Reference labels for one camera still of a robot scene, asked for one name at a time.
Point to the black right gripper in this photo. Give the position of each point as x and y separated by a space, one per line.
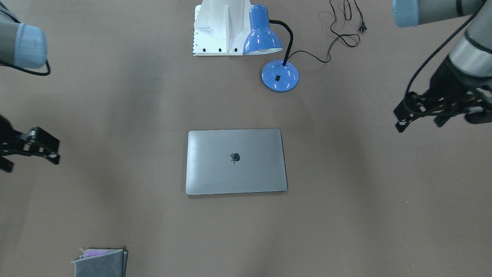
35 141

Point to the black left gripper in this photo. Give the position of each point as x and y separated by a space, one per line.
450 81

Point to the grey aluminium laptop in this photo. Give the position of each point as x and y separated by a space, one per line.
235 161

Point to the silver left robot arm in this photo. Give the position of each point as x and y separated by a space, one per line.
472 54

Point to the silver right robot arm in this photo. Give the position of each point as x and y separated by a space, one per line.
24 47

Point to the folded grey cloth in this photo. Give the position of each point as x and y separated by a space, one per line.
101 263

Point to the blue desk lamp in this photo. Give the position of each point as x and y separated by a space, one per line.
278 75

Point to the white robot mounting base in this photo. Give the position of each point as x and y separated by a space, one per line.
221 27

